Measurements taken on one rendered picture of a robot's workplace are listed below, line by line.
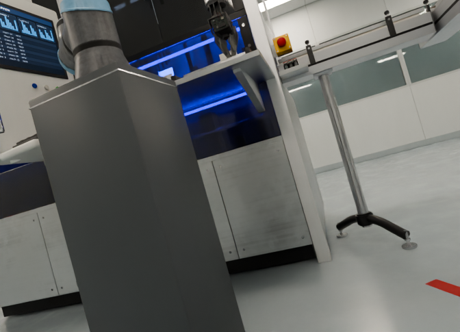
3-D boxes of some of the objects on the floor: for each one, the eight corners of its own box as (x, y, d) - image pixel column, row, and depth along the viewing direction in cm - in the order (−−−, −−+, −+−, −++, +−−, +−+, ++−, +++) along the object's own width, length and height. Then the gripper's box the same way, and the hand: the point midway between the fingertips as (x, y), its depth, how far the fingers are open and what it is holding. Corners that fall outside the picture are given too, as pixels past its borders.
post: (318, 258, 153) (197, -161, 159) (331, 256, 152) (209, -168, 157) (318, 263, 147) (192, -173, 153) (332, 261, 146) (204, -180, 151)
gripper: (200, 3, 117) (215, 60, 116) (223, -7, 115) (239, 51, 114) (207, 12, 125) (222, 66, 125) (229, 3, 123) (245, 57, 122)
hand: (232, 57), depth 122 cm, fingers closed, pressing on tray
